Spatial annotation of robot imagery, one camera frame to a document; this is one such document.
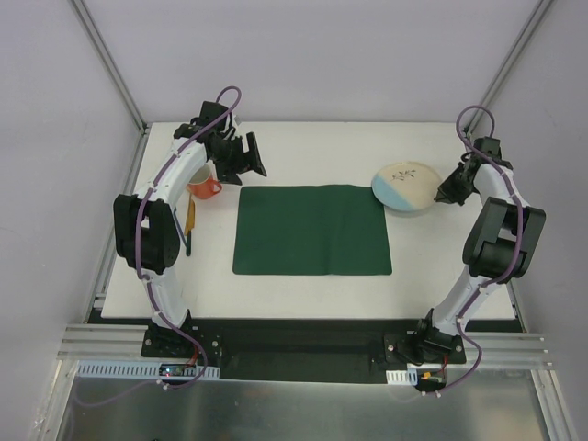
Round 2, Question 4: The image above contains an orange mug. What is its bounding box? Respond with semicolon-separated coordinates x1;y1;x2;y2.
187;164;222;200

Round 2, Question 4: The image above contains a cream and blue plate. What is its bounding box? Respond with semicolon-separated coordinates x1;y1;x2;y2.
371;162;442;213

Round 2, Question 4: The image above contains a gold knife black handle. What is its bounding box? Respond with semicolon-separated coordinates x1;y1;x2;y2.
185;198;196;256

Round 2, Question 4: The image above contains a dark green placemat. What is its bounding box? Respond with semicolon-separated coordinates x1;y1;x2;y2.
232;185;392;276

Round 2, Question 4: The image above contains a gold spoon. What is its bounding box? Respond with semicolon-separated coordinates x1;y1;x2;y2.
184;196;195;235

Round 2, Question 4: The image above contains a blue fork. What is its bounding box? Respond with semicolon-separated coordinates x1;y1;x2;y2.
173;209;191;256

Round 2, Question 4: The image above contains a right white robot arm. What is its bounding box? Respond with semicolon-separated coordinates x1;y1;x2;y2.
407;137;547;365

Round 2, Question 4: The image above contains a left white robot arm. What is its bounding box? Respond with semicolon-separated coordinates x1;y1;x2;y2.
113;101;266;357

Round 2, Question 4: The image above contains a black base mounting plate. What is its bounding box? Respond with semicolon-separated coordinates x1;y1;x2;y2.
141;318;466;384

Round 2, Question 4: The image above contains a right white cable duct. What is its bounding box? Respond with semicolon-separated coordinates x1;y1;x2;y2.
386;368;418;387

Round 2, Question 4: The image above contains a white cable duct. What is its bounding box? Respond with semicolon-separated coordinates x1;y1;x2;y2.
77;360;221;381
386;368;418;387

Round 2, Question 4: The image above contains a left aluminium frame post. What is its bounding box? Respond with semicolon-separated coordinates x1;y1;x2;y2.
68;0;148;132

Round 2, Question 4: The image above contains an aluminium frame post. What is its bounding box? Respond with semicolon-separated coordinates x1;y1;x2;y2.
479;0;556;110
68;0;148;132

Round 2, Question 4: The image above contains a right aluminium frame post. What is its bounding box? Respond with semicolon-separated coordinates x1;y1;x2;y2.
479;0;556;110

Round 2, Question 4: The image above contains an aluminium rail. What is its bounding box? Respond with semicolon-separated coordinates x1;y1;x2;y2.
57;323;147;359

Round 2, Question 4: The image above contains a left white cable duct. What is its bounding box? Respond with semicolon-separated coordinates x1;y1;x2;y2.
77;360;221;381

